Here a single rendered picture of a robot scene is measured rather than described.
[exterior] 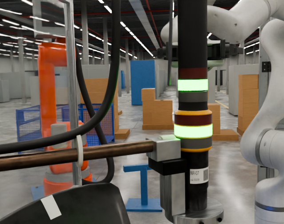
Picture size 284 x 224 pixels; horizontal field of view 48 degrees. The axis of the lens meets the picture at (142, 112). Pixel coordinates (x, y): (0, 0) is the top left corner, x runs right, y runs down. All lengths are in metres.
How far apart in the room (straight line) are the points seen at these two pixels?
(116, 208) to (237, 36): 0.56
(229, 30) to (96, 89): 7.63
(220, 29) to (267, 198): 0.53
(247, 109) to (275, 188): 7.52
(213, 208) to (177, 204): 0.05
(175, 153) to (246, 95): 8.15
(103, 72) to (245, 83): 4.85
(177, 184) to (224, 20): 0.57
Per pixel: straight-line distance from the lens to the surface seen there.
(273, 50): 1.12
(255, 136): 1.06
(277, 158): 1.01
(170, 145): 0.35
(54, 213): 0.47
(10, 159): 0.31
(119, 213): 0.50
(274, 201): 1.07
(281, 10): 1.05
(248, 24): 0.89
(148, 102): 9.61
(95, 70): 10.99
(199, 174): 0.37
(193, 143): 0.36
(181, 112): 0.36
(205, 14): 0.37
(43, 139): 0.32
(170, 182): 0.36
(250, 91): 8.50
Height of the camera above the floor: 1.61
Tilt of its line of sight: 6 degrees down
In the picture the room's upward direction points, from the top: 1 degrees counter-clockwise
